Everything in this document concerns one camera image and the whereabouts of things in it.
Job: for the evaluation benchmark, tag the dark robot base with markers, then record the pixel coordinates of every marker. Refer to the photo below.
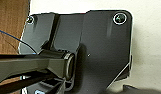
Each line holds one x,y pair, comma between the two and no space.
102,43

